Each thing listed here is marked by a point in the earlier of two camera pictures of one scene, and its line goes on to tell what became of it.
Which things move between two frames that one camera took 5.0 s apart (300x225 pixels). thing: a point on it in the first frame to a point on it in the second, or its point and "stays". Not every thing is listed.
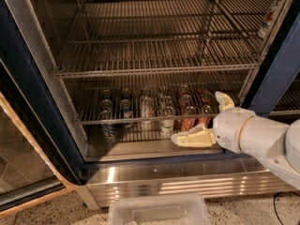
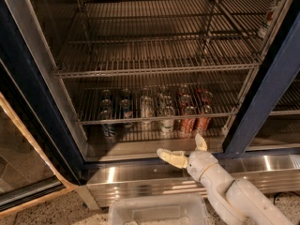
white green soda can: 168,126 stays
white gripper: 229,127 to 199,165
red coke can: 187,118 stays
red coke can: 203,109 stays
